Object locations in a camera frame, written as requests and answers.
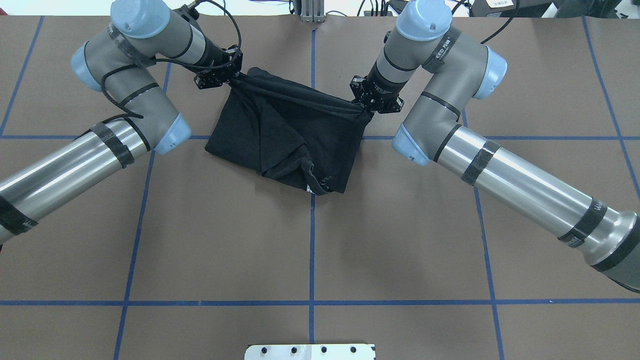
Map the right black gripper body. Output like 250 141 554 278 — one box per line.
367 64 406 109

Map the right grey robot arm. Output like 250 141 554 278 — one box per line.
350 0 640 293

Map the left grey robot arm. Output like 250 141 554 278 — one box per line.
1 0 242 244

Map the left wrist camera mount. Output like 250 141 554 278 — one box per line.
173 4 201 22

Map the aluminium frame post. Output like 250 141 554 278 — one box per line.
294 0 326 24

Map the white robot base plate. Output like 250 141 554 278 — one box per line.
244 343 377 360

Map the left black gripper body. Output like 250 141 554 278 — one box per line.
198 38 236 73

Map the black printed t-shirt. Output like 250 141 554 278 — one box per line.
205 67 373 195

